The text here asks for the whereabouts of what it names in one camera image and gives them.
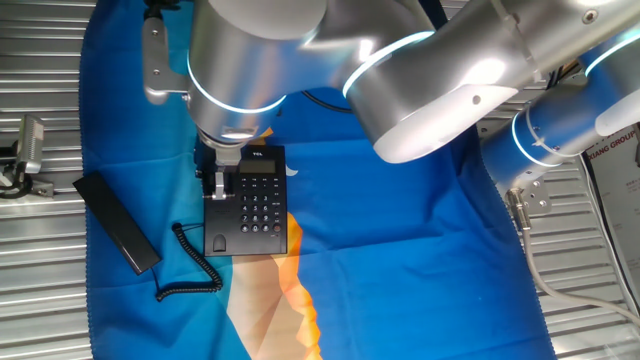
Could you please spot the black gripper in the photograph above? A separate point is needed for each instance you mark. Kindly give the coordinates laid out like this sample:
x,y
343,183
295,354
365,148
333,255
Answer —
x,y
220,157

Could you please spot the black telephone handset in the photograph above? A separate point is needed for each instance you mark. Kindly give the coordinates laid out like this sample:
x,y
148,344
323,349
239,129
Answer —
x,y
117,225

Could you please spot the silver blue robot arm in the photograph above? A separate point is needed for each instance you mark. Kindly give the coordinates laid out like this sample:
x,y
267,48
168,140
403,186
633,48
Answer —
x,y
450,75

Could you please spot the black telephone base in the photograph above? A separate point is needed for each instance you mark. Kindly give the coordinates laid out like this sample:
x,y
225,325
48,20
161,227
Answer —
x,y
255,215

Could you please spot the blue mountain print cloth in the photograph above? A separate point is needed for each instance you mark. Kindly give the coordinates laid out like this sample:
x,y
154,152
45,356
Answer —
x,y
400,250

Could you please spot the white printed sign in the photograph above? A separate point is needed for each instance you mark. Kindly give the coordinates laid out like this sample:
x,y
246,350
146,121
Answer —
x,y
620,190

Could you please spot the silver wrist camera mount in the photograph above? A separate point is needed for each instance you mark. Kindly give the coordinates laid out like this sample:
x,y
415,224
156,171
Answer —
x,y
160,65

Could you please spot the camera stand clamp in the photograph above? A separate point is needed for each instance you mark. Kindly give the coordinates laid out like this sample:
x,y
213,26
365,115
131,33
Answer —
x,y
22,187

